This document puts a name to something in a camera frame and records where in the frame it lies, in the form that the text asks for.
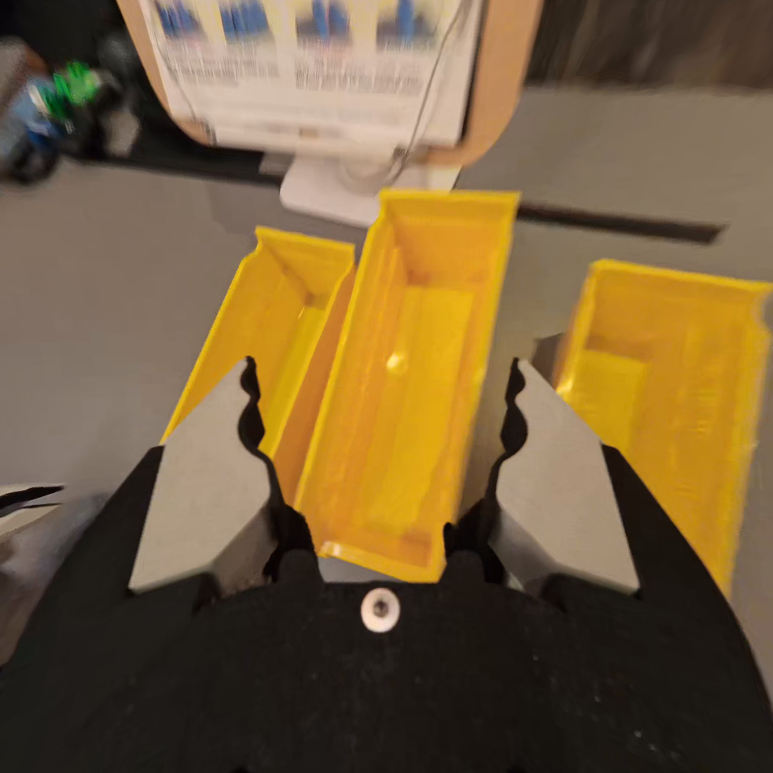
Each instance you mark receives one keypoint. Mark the blue object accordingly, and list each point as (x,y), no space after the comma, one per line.
(30,121)

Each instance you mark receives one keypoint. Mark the green plastic object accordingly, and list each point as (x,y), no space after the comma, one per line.
(75,84)

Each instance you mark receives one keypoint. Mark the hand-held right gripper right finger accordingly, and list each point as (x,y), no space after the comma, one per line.
(561,501)

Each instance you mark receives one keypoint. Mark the wooden sign board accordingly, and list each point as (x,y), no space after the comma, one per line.
(501,72)

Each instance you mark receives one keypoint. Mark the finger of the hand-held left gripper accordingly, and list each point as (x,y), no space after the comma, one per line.
(15,522)

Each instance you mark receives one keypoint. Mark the grey desk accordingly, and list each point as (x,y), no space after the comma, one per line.
(90,302)

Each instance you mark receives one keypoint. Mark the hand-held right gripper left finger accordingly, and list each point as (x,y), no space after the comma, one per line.
(199,495)

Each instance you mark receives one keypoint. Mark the black power station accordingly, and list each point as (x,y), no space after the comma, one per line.
(115,90)

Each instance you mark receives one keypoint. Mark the yellow plastic storage bin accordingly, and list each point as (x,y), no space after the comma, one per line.
(284,314)
(392,423)
(664,392)

